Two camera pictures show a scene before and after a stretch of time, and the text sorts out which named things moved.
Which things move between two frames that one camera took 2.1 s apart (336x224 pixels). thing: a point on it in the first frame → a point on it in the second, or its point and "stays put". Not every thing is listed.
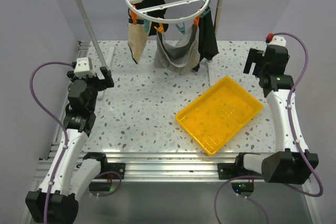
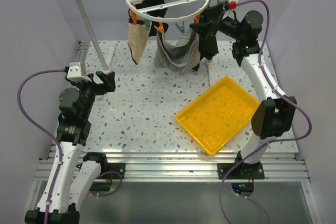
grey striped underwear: x=184 y=57 stays put
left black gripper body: x=95 y=84 stays put
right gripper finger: x=254 y=56 → x=210 y=15
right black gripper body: x=261 y=67 → x=214 y=23
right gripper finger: x=247 y=66 → x=202 y=29
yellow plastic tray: x=216 y=116 stays put
